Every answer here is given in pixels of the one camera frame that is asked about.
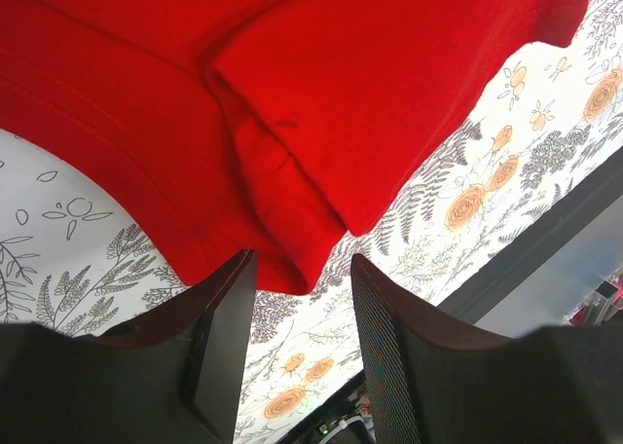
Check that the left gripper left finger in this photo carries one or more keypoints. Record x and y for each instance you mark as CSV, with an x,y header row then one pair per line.
x,y
170,375

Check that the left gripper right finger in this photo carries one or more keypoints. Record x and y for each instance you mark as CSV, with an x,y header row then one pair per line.
x,y
432,378

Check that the red t-shirt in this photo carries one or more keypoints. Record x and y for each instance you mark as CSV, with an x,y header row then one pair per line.
x,y
272,125

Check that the floral patterned table mat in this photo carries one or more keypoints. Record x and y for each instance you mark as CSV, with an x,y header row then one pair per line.
x,y
73,260

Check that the aluminium rail frame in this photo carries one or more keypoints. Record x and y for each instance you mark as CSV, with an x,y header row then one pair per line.
x,y
555,273

